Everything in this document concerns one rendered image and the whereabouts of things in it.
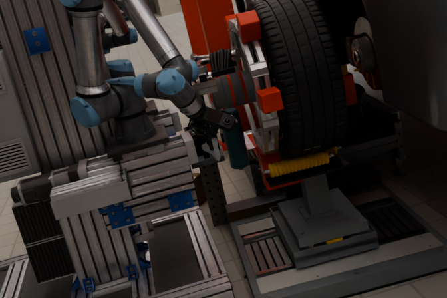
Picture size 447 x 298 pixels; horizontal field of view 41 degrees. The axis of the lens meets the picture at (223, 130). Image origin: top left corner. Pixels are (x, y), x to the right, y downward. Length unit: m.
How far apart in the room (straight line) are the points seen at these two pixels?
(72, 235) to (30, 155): 0.38
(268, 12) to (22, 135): 1.02
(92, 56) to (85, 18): 0.13
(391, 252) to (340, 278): 0.26
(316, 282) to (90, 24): 1.32
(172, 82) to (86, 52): 0.38
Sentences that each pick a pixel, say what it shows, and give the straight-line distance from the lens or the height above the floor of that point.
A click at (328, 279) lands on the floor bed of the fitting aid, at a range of 2.46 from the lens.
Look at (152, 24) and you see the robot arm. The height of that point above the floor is 1.22.
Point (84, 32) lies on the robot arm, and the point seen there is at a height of 1.24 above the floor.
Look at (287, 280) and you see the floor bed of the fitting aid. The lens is 2.50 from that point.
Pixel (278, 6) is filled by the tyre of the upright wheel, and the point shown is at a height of 1.15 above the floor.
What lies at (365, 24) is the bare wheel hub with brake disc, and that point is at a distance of 2.56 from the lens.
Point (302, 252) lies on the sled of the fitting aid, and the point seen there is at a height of 0.16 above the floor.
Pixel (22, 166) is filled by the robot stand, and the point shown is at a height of 0.80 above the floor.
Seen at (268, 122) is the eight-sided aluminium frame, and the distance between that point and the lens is 2.21.
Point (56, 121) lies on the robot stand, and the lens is 2.32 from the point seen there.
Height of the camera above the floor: 1.37
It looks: 16 degrees down
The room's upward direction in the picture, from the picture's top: 13 degrees counter-clockwise
